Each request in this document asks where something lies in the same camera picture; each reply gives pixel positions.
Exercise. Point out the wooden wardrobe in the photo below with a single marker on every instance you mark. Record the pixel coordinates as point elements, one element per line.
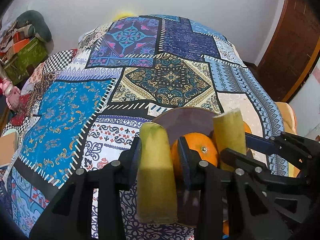
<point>292,52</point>

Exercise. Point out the pink plush toy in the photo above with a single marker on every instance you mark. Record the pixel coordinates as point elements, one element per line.
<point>12,94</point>

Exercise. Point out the right orange on plate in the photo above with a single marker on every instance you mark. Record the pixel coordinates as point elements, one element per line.
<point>247,128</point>

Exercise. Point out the dark brown round plate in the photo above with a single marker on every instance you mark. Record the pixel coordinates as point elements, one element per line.
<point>178,122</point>

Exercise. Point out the yellow pillow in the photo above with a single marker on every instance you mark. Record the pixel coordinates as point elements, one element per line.
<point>123,15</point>

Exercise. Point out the blue patchwork bedspread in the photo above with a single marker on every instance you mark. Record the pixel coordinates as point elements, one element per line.
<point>83,108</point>

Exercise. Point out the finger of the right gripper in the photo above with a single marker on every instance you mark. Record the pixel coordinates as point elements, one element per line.
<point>286,145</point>
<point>255,169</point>

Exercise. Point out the grey green cushion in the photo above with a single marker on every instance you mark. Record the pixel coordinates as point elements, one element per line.
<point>32,23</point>

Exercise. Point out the left orange on plate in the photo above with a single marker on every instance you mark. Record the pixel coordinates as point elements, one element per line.
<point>198,142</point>

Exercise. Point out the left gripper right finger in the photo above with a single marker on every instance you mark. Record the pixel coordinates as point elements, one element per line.
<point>250,214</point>

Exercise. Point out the orange on plate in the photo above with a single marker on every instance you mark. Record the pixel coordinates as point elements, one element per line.
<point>198,142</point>
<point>247,128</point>

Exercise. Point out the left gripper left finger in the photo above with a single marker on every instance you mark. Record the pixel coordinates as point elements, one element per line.
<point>69,213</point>

